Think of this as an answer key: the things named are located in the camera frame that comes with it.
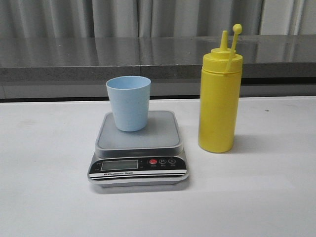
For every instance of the light blue plastic cup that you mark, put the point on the light blue plastic cup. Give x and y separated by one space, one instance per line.
129 97

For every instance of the yellow squeeze bottle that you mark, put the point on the yellow squeeze bottle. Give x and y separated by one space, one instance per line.
219 95

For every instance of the silver electronic kitchen scale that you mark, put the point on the silver electronic kitchen scale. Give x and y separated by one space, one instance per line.
153 155

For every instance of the grey stone counter ledge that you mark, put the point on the grey stone counter ledge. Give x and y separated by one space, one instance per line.
64 69

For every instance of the grey pleated curtain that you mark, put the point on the grey pleated curtain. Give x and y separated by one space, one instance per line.
153 18

